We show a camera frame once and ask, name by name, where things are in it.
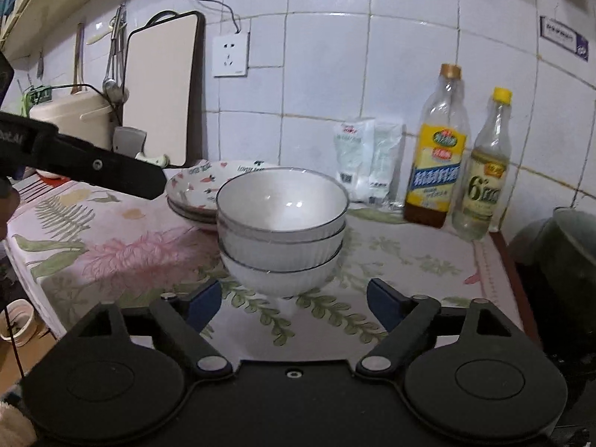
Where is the wooden wall shelf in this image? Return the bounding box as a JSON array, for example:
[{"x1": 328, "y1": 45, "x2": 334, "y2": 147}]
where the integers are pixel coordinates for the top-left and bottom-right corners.
[{"x1": 0, "y1": 0, "x2": 123, "y2": 62}]

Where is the white handled utensil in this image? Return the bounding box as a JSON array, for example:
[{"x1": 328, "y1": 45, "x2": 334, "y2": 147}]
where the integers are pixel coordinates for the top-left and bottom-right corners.
[{"x1": 86, "y1": 13, "x2": 118, "y2": 46}]

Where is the blue white wall sticker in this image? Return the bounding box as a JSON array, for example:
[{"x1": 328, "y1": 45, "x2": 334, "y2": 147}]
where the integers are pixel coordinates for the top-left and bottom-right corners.
[{"x1": 539, "y1": 15, "x2": 590, "y2": 61}]

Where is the black power cable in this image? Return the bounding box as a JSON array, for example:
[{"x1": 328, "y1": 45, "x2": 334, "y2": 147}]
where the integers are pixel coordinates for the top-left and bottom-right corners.
[{"x1": 27, "y1": 83, "x2": 123, "y2": 126}]

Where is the white wall socket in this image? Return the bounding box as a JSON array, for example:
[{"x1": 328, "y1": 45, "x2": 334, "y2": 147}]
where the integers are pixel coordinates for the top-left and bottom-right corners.
[{"x1": 213, "y1": 32, "x2": 251, "y2": 78}]

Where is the yellow label oil bottle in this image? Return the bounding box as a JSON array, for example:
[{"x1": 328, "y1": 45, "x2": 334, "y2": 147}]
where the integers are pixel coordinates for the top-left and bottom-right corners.
[{"x1": 403, "y1": 63, "x2": 470, "y2": 229}]

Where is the small white container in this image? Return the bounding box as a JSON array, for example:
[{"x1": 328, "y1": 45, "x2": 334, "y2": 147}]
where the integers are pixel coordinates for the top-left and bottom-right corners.
[{"x1": 0, "y1": 299, "x2": 36, "y2": 342}]

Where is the dark cooking pot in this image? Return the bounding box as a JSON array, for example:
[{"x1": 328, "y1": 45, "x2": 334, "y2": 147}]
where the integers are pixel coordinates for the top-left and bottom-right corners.
[{"x1": 507, "y1": 207, "x2": 596, "y2": 299}]

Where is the clear vinegar bottle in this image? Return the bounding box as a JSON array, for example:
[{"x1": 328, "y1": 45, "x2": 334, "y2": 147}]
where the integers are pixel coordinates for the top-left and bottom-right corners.
[{"x1": 451, "y1": 86, "x2": 514, "y2": 242}]

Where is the white salt bag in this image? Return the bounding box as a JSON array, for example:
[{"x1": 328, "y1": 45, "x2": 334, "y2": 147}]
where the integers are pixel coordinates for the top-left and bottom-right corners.
[
  {"x1": 370, "y1": 121, "x2": 404, "y2": 206},
  {"x1": 332, "y1": 118, "x2": 376, "y2": 204}
]

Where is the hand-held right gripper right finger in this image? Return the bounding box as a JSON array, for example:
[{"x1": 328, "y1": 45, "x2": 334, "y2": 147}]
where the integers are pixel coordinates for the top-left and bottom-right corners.
[{"x1": 356, "y1": 278, "x2": 514, "y2": 380}]

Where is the metal ladle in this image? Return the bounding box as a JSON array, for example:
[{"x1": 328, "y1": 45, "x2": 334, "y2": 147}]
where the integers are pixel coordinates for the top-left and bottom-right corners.
[{"x1": 102, "y1": 6, "x2": 130, "y2": 104}]

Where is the white ribbed bowl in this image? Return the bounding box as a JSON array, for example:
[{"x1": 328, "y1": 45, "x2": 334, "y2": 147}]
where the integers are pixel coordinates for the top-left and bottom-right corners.
[
  {"x1": 220, "y1": 242, "x2": 344, "y2": 299},
  {"x1": 216, "y1": 168, "x2": 350, "y2": 244},
  {"x1": 217, "y1": 221, "x2": 348, "y2": 273}
]

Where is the floral tablecloth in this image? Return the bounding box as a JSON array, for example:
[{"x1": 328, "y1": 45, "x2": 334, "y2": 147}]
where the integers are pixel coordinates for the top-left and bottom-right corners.
[{"x1": 4, "y1": 163, "x2": 519, "y2": 351}]

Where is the cream rice cooker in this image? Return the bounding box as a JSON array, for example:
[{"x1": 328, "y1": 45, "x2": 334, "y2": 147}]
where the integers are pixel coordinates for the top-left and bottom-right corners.
[{"x1": 29, "y1": 91, "x2": 117, "y2": 152}]

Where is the white bear print plate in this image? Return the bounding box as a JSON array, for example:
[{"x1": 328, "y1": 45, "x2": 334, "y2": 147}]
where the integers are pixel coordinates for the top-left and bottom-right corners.
[{"x1": 165, "y1": 160, "x2": 280, "y2": 211}]

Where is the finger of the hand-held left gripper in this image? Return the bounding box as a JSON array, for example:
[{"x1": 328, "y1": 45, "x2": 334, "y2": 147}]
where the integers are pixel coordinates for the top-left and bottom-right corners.
[{"x1": 52, "y1": 134, "x2": 167, "y2": 200}]

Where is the cream cutting board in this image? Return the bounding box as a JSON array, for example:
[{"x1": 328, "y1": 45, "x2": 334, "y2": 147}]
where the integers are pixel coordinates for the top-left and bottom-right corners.
[{"x1": 122, "y1": 10, "x2": 206, "y2": 168}]

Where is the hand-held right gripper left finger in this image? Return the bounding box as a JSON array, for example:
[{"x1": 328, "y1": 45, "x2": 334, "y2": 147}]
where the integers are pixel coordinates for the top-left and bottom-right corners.
[{"x1": 74, "y1": 279, "x2": 234, "y2": 380}]

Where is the grey cutting board stand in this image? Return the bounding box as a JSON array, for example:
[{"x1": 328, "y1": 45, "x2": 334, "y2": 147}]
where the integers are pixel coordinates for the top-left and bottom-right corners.
[{"x1": 113, "y1": 127, "x2": 148, "y2": 160}]

